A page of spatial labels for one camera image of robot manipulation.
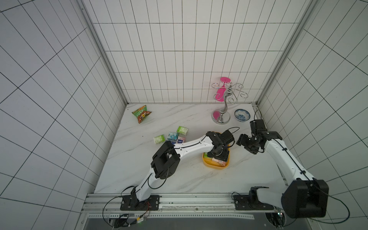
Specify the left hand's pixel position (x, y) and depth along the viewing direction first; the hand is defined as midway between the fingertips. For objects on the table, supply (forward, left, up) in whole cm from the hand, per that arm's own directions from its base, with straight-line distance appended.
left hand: (217, 159), depth 82 cm
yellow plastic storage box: (-1, +5, -3) cm, 5 cm away
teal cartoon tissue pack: (+19, +28, -4) cm, 34 cm away
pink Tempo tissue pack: (+15, +22, -4) cm, 27 cm away
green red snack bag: (+37, +53, -1) cm, 64 cm away
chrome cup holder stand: (+37, -10, -4) cm, 39 cm away
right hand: (+9, -12, +5) cm, 15 cm away
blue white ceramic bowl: (+38, -26, -5) cm, 46 cm away
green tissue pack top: (+23, +21, -4) cm, 32 cm away
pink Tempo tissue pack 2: (-1, -3, -2) cm, 4 cm away
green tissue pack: (+16, +37, -4) cm, 40 cm away
